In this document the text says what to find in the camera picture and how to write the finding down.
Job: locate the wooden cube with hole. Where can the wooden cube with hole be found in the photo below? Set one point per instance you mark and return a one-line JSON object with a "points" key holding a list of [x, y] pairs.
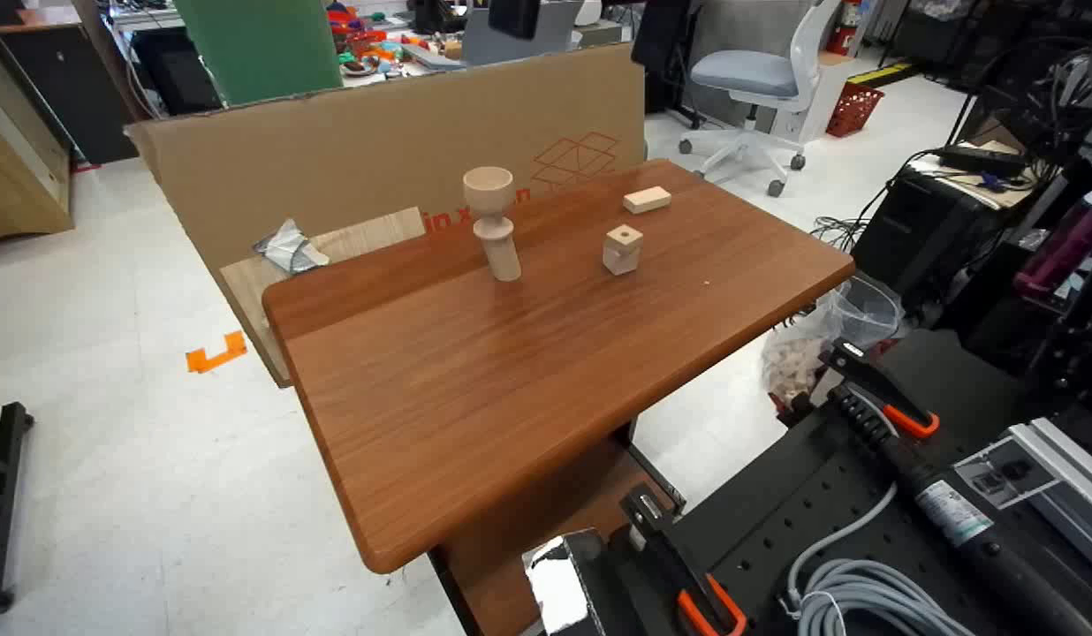
{"points": [[623, 256]]}

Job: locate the tall wooden spool peg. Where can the tall wooden spool peg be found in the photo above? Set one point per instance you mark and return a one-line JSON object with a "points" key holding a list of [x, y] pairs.
{"points": [[501, 243]]}

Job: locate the flat rectangular wooden block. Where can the flat rectangular wooden block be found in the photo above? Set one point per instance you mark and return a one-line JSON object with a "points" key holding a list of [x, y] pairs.
{"points": [[647, 200]]}

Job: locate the wooden table lower shelf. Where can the wooden table lower shelf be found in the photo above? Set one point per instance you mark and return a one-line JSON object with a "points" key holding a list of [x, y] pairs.
{"points": [[546, 505]]}

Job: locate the crumpled grey cloth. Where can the crumpled grey cloth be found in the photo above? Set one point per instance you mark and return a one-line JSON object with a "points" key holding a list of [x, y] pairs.
{"points": [[287, 247]]}

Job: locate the shiny metal plate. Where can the shiny metal plate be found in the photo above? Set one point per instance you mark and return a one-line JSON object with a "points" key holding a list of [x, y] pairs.
{"points": [[561, 589]]}

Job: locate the large brown cardboard sheet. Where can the large brown cardboard sheet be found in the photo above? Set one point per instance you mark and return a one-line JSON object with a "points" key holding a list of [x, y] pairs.
{"points": [[334, 152]]}

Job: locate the clear plastic bag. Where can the clear plastic bag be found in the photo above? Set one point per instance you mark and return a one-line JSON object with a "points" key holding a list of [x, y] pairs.
{"points": [[855, 313]]}

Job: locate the light grey office chair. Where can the light grey office chair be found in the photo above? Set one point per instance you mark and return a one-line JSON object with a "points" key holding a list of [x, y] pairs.
{"points": [[742, 72]]}

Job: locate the red plastic basket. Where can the red plastic basket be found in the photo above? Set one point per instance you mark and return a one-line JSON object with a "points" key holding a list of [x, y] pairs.
{"points": [[854, 109]]}

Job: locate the black equipment cart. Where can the black equipment cart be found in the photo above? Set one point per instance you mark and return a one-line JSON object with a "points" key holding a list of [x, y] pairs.
{"points": [[920, 231]]}

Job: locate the green board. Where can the green board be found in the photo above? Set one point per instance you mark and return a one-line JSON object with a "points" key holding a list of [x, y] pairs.
{"points": [[264, 48]]}

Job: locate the red fire extinguisher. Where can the red fire extinguisher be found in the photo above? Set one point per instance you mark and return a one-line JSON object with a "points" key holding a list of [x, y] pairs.
{"points": [[847, 26]]}

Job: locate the black cylindrical rod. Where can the black cylindrical rod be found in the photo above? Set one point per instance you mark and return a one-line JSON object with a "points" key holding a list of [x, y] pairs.
{"points": [[989, 552]]}

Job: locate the dark storage cabinet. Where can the dark storage cabinet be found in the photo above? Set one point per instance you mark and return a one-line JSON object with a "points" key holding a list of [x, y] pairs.
{"points": [[67, 84]]}

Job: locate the light wooden cabinet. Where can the light wooden cabinet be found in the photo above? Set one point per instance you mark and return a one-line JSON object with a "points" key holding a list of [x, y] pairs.
{"points": [[20, 152]]}

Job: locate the black floor stand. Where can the black floor stand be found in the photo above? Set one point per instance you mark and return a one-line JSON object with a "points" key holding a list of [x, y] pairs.
{"points": [[1, 497]]}

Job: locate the silver aluminium rail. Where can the silver aluminium rail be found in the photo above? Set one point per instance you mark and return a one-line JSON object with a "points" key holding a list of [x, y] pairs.
{"points": [[1061, 480]]}

